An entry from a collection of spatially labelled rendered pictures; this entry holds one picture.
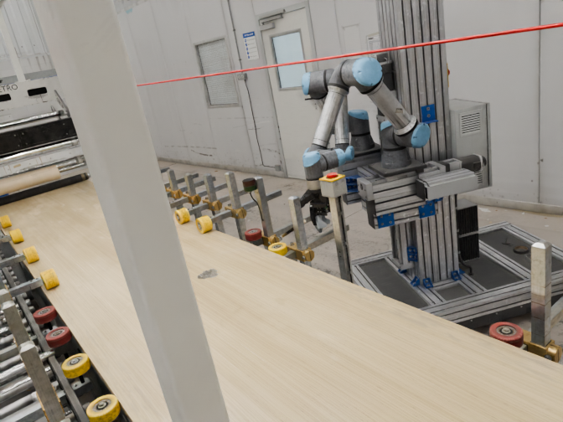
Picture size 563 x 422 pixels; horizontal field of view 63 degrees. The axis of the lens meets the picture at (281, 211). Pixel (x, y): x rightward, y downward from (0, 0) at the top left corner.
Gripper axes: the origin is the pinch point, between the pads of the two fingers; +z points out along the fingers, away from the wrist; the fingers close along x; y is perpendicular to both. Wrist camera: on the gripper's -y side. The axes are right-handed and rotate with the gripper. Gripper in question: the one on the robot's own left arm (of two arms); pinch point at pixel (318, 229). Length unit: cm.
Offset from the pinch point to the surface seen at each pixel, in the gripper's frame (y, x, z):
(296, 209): -2.7, -10.7, -14.0
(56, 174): -279, 56, -12
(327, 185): 19.4, -22.3, -28.9
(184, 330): 64, -139, -55
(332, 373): 45, -83, 1
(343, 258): 20.7, -21.0, 1.5
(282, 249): -7.9, -19.3, 1.0
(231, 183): -49, 7, -20
